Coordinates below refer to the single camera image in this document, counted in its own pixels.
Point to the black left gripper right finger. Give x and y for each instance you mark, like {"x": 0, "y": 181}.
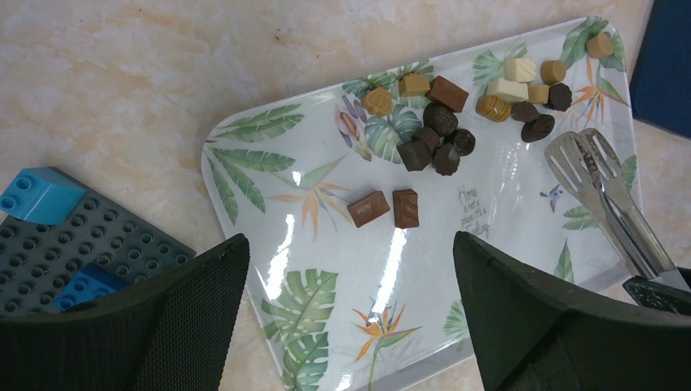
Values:
{"x": 533, "y": 331}

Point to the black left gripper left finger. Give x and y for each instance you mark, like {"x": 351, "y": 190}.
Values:
{"x": 169, "y": 332}

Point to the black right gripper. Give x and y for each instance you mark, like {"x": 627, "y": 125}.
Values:
{"x": 657, "y": 296}

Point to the clear plastic tongs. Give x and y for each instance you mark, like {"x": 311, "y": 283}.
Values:
{"x": 587, "y": 166}

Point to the dark blue box lid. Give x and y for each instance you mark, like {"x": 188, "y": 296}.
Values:
{"x": 660, "y": 85}

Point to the dark rectangular chocolate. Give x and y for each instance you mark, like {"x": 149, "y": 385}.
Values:
{"x": 405, "y": 209}

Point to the brown rectangular chocolate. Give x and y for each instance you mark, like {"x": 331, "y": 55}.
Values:
{"x": 368, "y": 208}

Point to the grey lego baseplate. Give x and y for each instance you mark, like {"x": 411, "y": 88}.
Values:
{"x": 100, "y": 248}

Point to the floral serving tray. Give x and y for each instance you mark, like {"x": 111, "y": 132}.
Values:
{"x": 351, "y": 197}

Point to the pile of assorted chocolates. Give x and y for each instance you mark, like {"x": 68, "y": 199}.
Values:
{"x": 575, "y": 79}

